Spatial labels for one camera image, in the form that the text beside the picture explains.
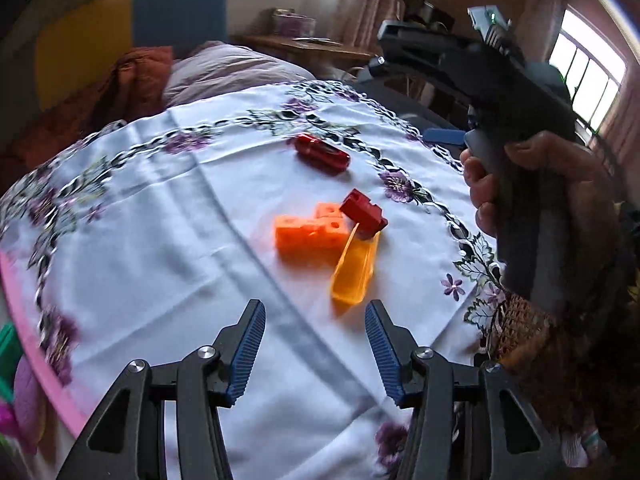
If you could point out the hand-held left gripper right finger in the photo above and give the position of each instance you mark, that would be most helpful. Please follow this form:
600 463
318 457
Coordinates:
385 355

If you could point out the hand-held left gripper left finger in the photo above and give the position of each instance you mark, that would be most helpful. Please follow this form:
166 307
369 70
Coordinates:
245 355

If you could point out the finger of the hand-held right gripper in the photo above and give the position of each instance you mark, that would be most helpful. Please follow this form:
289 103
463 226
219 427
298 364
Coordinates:
410 40
442 136

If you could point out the orange translucent scoop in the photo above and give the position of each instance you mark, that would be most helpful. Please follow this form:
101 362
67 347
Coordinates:
352 275

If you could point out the red puzzle piece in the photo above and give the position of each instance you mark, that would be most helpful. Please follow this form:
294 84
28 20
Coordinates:
360 207

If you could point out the red metal cylinder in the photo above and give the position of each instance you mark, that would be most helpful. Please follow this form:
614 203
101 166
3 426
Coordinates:
320 155

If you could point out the orange building block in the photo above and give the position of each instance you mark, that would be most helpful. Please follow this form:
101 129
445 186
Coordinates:
300 235

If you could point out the pink round container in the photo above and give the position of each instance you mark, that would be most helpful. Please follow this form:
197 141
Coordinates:
72 412

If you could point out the purple oval toy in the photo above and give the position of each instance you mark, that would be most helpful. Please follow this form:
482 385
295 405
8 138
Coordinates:
27 400

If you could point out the teal spool toy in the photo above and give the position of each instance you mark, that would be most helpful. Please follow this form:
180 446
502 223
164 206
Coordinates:
7 355

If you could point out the magenta round toy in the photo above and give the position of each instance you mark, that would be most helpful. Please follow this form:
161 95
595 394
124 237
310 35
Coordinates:
6 417

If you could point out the person's right forearm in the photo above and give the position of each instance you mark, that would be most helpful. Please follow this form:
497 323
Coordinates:
550 360

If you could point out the person's right hand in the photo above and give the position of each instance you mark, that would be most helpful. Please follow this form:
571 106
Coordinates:
535 147

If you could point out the pink curtain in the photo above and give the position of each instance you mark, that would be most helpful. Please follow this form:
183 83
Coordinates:
360 0

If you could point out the barred window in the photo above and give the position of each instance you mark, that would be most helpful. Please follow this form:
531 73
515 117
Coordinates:
585 70

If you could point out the flat book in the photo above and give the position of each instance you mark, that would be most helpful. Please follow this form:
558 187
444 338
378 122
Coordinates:
310 39

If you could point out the wooden desk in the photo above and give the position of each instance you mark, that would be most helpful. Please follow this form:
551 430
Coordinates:
310 50

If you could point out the white floral embroidered tablecloth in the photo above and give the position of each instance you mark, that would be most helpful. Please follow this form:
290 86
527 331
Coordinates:
175 210

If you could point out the pink grey pillow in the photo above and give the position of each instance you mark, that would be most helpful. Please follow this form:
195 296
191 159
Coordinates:
225 70

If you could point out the blue and yellow headboard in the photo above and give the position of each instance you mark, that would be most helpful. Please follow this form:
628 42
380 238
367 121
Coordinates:
175 15

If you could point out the rust red blanket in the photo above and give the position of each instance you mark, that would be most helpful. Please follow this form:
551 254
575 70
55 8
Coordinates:
135 75

